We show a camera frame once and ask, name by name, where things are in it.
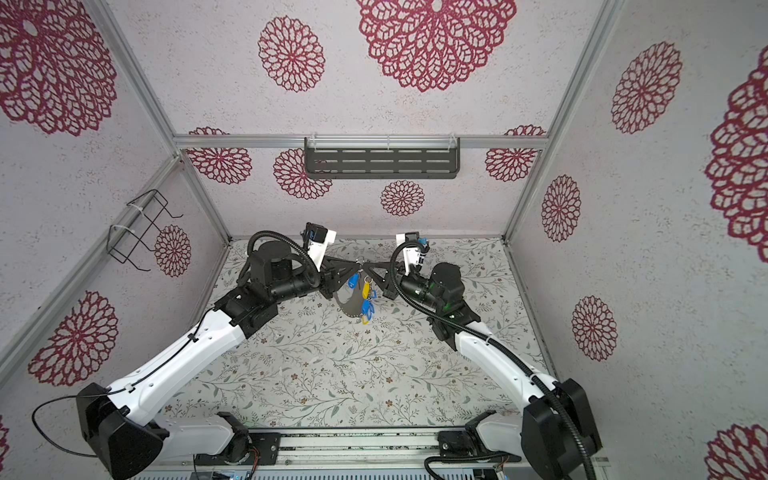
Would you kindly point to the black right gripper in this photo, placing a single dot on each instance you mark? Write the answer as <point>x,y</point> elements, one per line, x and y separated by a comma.
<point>389,288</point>

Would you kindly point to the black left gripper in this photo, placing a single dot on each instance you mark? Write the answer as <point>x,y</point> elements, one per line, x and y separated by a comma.
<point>330,274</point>

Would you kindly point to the blue key tag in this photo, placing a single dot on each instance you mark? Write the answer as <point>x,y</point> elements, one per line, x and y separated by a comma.
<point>353,281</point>
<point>368,309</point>

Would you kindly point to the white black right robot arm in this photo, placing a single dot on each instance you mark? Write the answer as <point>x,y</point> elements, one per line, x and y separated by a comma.
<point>554,432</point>

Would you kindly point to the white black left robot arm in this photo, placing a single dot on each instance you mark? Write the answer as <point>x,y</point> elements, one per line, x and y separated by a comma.
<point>122,422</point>

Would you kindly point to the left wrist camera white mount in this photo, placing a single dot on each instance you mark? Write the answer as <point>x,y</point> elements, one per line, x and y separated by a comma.
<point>316,240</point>

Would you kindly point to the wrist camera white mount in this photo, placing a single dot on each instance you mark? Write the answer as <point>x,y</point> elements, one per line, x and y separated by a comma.
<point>316,240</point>
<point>413,256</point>

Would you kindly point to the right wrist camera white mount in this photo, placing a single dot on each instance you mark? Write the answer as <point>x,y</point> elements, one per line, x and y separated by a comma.
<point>413,256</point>

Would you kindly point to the dark grey wall shelf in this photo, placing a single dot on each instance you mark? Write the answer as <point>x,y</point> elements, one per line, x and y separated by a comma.
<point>382,160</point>

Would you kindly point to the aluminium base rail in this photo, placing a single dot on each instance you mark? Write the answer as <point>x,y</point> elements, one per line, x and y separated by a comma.
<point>376,453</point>

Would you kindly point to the black wire wall rack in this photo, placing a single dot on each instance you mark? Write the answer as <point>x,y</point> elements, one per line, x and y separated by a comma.
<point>125,238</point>

